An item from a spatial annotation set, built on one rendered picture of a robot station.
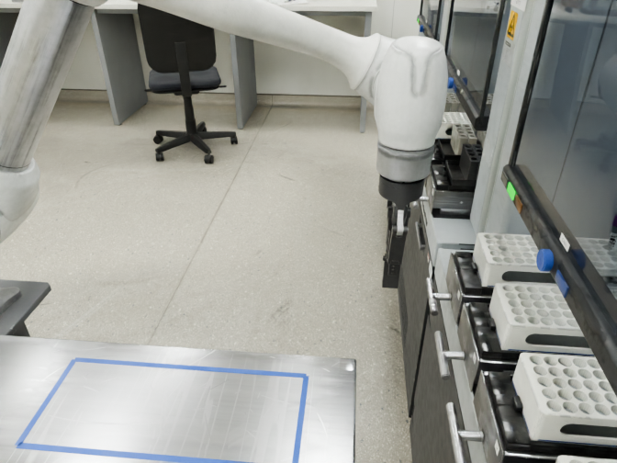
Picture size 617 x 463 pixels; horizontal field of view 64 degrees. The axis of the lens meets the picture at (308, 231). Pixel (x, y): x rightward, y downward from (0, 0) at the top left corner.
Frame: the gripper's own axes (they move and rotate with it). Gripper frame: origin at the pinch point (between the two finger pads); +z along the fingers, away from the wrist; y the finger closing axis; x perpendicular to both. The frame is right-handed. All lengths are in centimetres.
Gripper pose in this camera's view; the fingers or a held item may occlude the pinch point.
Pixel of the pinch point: (391, 271)
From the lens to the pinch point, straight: 94.4
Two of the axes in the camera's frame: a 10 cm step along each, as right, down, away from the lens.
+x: -10.0, -0.5, 0.8
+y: 1.0, -5.3, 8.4
